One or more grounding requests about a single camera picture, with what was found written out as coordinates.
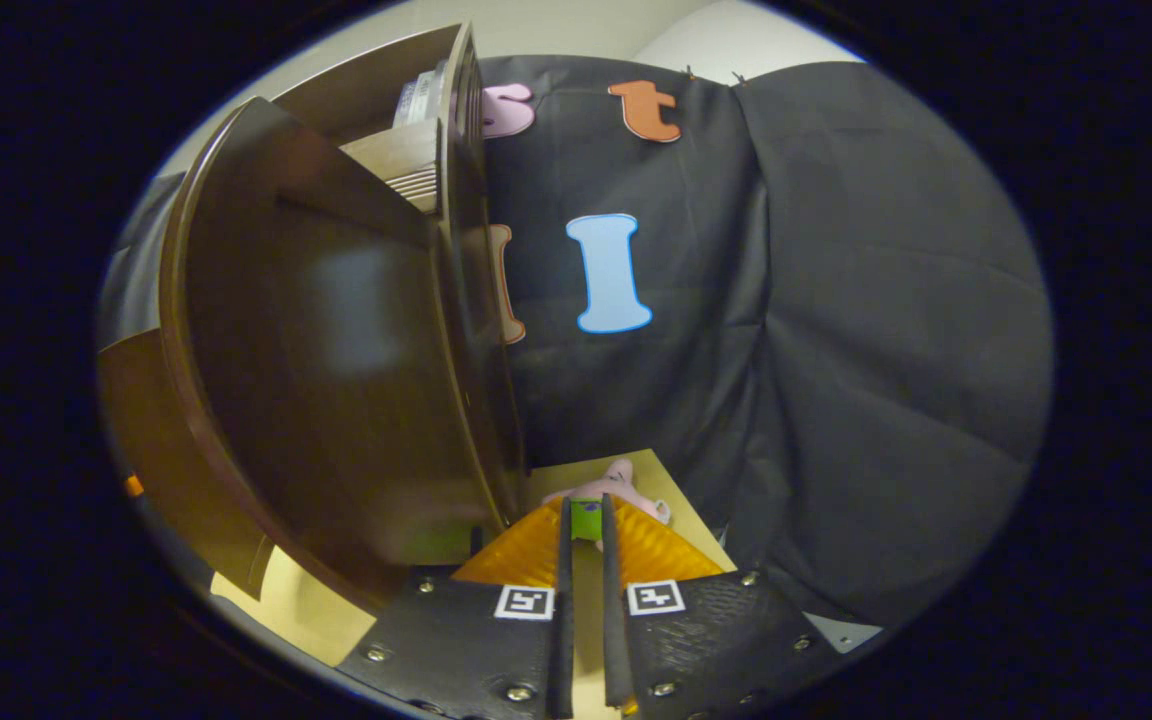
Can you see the wooden ribbed drawer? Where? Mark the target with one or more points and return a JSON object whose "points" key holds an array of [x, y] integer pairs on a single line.
{"points": [[401, 155]]}

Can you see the wooden double-door shoe cabinet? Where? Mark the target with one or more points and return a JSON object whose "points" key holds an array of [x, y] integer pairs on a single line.
{"points": [[366, 100]]}

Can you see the pink plush toy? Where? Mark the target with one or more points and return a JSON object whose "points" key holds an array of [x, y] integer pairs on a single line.
{"points": [[621, 480]]}

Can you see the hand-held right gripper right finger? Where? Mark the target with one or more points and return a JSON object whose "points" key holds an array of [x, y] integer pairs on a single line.
{"points": [[612, 620]]}

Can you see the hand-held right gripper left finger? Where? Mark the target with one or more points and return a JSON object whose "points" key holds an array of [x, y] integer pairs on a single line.
{"points": [[565, 620]]}

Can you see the black backdrop cloth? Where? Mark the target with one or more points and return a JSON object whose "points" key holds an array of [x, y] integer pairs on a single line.
{"points": [[836, 350]]}

